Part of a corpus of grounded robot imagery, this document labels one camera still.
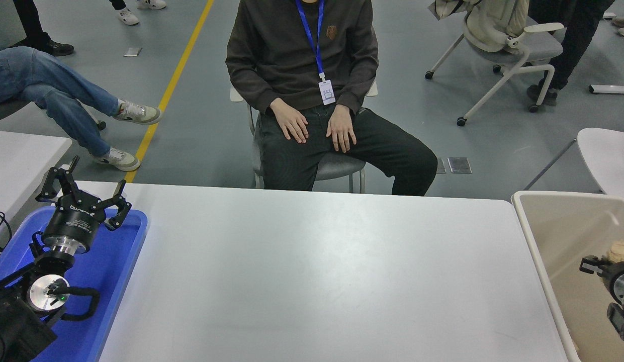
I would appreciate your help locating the large pale bin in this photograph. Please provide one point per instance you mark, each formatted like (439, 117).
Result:
(573, 226)

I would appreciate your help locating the white floor bar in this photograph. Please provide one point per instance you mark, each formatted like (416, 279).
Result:
(611, 89)

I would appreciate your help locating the tan paper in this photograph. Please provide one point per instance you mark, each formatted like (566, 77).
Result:
(621, 250)

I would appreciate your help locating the white side table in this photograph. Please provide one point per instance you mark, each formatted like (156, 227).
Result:
(20, 156)

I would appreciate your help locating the grey laptop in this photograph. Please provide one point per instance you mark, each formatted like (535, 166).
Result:
(5, 25)

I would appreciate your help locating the white rolling office chair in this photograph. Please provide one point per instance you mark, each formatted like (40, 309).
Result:
(538, 48)

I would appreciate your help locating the seated person in jeans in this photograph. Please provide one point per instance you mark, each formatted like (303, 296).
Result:
(40, 75)

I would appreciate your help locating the person in dark shoes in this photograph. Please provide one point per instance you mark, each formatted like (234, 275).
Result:
(573, 30)

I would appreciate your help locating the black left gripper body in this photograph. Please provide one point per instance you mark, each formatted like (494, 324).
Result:
(73, 223)

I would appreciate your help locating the person's right hand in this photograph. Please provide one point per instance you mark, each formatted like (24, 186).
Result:
(291, 123)

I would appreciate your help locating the metal floor socket plate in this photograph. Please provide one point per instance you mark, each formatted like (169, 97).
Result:
(460, 165)
(442, 166)

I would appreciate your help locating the blue plastic tray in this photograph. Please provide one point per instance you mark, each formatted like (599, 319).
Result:
(110, 271)

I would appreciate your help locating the person in white shoes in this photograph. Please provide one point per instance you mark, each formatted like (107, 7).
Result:
(128, 16)

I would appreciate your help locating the beige garment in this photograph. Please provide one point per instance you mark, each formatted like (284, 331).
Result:
(493, 22)

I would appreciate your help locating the person's left hand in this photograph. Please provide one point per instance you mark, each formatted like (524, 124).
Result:
(343, 129)

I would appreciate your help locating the grey chair with metal legs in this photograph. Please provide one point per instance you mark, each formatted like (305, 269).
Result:
(337, 168)

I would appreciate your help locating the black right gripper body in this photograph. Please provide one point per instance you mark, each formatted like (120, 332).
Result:
(616, 274)

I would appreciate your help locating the person in black trousers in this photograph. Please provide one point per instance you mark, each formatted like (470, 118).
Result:
(53, 48)

